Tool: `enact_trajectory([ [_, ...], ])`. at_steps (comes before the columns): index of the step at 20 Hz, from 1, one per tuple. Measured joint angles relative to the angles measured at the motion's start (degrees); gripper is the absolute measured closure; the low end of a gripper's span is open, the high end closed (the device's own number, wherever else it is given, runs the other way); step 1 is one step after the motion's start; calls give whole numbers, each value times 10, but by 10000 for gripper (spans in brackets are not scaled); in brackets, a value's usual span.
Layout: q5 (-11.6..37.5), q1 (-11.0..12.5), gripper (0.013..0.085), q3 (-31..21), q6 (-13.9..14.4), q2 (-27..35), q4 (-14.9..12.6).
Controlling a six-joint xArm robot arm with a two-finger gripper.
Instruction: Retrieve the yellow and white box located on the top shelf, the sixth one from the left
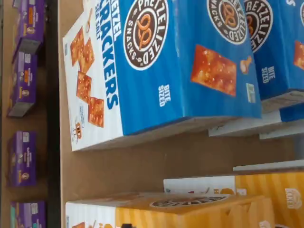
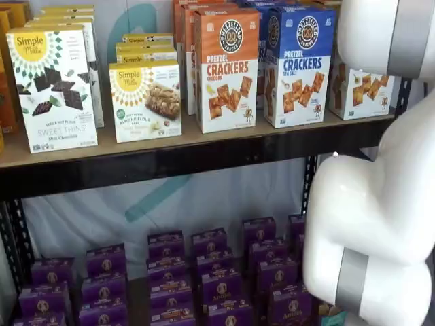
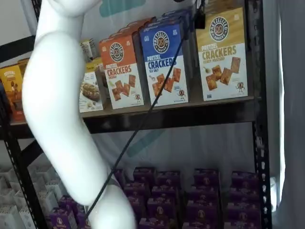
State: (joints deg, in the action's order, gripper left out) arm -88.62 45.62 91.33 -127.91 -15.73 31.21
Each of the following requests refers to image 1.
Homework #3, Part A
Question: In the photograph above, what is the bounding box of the yellow white pretzel crackers box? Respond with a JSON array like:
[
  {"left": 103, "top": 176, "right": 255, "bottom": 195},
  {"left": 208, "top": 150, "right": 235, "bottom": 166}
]
[
  {"left": 65, "top": 191, "right": 276, "bottom": 228},
  {"left": 163, "top": 159, "right": 304, "bottom": 228}
]

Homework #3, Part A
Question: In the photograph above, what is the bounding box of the brown wooden shelf board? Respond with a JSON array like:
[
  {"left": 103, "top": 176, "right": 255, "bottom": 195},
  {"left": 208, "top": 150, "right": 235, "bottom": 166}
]
[
  {"left": 0, "top": 0, "right": 48, "bottom": 228},
  {"left": 57, "top": 0, "right": 304, "bottom": 228}
]

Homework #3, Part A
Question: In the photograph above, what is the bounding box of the purple Annie's box teal label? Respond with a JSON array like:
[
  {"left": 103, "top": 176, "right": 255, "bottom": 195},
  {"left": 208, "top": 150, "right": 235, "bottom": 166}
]
[{"left": 9, "top": 200, "right": 46, "bottom": 228}]

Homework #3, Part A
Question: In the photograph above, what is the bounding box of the purple Annie's box orange label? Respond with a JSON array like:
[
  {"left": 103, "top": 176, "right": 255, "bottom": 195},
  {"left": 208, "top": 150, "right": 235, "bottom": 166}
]
[
  {"left": 12, "top": 0, "right": 46, "bottom": 63},
  {"left": 6, "top": 52, "right": 38, "bottom": 117}
]

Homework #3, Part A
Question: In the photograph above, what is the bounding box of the blue pretzel crackers box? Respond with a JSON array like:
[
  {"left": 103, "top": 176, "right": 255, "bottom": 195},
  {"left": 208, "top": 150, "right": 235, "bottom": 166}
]
[
  {"left": 244, "top": 0, "right": 304, "bottom": 113},
  {"left": 62, "top": 0, "right": 263, "bottom": 152},
  {"left": 279, "top": 102, "right": 304, "bottom": 123}
]

